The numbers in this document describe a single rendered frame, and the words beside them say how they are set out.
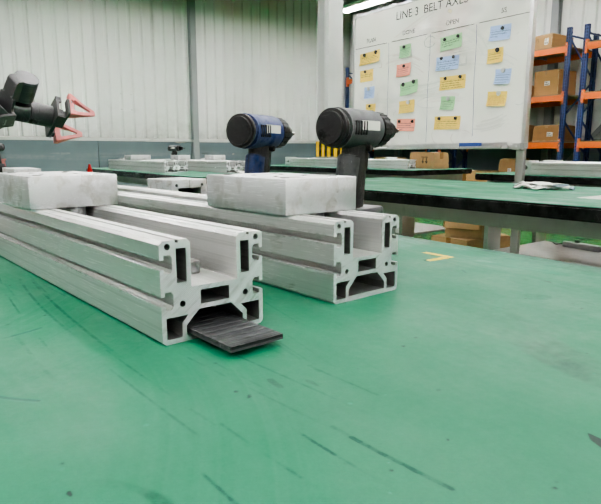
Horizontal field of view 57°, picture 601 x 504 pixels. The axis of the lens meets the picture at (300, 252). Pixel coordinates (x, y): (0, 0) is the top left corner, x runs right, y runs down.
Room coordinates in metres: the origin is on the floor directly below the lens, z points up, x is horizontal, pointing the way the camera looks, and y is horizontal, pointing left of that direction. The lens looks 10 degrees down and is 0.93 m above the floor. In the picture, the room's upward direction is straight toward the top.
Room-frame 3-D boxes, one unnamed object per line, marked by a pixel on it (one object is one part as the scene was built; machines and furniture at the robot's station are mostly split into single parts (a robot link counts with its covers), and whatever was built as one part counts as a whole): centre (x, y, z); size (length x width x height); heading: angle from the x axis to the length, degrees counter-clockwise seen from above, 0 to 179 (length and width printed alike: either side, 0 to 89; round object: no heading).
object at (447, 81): (3.91, -0.89, 0.97); 1.50 x 0.50 x 1.95; 36
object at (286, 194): (0.70, 0.03, 0.87); 0.16 x 0.11 x 0.07; 41
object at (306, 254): (0.89, 0.19, 0.82); 0.80 x 0.10 x 0.09; 41
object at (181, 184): (1.25, 0.28, 0.83); 0.11 x 0.10 x 0.10; 135
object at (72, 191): (0.76, 0.33, 0.87); 0.16 x 0.11 x 0.07; 41
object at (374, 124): (0.91, -0.11, 0.89); 0.20 x 0.08 x 0.22; 140
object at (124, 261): (0.76, 0.33, 0.82); 0.80 x 0.10 x 0.09; 41
